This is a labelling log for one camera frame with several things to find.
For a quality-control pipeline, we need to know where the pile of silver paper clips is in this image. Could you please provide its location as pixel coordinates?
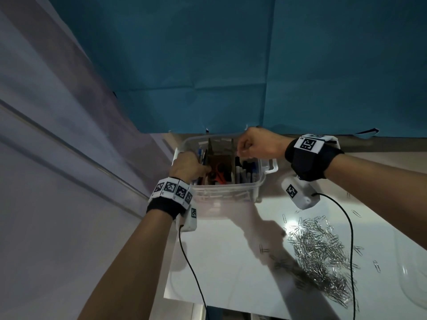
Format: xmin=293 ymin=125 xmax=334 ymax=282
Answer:
xmin=260 ymin=209 xmax=383 ymax=310

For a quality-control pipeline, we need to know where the person's right hand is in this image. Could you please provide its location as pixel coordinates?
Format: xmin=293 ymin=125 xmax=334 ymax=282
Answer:
xmin=236 ymin=127 xmax=296 ymax=162

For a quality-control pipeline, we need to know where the blue backdrop cloth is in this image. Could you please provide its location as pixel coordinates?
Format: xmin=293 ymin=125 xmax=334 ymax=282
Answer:
xmin=50 ymin=0 xmax=427 ymax=139

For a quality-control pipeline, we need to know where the black wristband with marker tags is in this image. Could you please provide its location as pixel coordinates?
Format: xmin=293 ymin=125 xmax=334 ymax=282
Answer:
xmin=146 ymin=176 xmax=196 ymax=220
xmin=284 ymin=133 xmax=345 ymax=182

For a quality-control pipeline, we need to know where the person's left hand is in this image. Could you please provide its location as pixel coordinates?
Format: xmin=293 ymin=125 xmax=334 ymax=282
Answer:
xmin=168 ymin=151 xmax=213 ymax=189

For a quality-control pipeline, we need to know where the brown cardboard divider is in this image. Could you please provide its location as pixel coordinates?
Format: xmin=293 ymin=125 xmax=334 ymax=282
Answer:
xmin=206 ymin=138 xmax=235 ymax=184

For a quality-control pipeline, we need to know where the person's right forearm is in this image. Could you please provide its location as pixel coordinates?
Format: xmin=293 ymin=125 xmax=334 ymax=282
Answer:
xmin=328 ymin=155 xmax=427 ymax=237

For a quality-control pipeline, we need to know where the clear plastic lid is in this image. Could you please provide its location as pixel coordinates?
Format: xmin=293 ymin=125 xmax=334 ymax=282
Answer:
xmin=393 ymin=229 xmax=427 ymax=307

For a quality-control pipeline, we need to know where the person's left forearm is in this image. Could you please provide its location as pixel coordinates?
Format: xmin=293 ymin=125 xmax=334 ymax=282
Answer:
xmin=77 ymin=209 xmax=176 ymax=320

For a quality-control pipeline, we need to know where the black camera cable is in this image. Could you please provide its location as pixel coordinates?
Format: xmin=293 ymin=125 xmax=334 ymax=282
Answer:
xmin=312 ymin=193 xmax=358 ymax=320
xmin=178 ymin=224 xmax=207 ymax=320

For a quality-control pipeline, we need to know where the clear plastic storage box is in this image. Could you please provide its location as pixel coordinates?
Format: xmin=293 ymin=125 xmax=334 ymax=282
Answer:
xmin=172 ymin=133 xmax=279 ymax=204

